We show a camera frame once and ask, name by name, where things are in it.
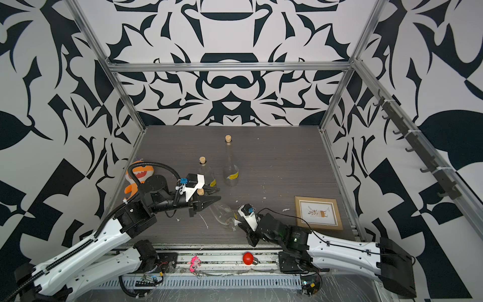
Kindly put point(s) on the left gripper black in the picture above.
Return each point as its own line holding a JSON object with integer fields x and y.
{"x": 200, "y": 202}

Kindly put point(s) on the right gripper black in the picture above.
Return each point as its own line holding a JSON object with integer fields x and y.
{"x": 249, "y": 238}

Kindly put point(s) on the glass bottle with cork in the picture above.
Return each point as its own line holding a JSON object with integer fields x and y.
{"x": 222, "y": 213}
{"x": 209, "y": 176}

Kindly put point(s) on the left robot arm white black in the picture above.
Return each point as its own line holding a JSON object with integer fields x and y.
{"x": 80, "y": 268}

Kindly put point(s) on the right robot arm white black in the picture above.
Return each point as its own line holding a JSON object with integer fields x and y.
{"x": 307, "y": 251}

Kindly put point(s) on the far tall glass bottle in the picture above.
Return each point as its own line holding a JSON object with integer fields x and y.
{"x": 230, "y": 169}

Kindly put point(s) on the red ball knob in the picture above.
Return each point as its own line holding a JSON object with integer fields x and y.
{"x": 248, "y": 258}

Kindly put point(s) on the pink clip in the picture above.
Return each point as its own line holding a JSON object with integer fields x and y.
{"x": 194, "y": 264}

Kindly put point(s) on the orange shark plush toy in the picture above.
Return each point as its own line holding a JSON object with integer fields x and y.
{"x": 142, "y": 173}

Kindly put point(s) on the wooden framed picture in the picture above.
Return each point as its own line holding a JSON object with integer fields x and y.
{"x": 319, "y": 213}

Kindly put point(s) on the circuit board right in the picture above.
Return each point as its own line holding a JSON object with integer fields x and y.
{"x": 310, "y": 286}

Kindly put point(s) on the green circuit board left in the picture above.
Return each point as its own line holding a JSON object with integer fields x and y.
{"x": 149, "y": 281}

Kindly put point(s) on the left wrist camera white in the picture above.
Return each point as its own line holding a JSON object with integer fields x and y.
{"x": 189, "y": 185}

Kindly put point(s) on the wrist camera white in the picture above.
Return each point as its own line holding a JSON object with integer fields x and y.
{"x": 248, "y": 215}
{"x": 189, "y": 185}

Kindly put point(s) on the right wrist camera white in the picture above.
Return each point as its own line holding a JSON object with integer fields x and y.
{"x": 248, "y": 215}

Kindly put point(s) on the white slotted cable duct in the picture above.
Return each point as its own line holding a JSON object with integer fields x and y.
{"x": 271, "y": 281}

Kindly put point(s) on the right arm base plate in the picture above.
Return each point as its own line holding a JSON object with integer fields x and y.
{"x": 292, "y": 265}

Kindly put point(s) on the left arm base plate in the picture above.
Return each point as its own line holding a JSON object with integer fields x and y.
{"x": 166, "y": 262}

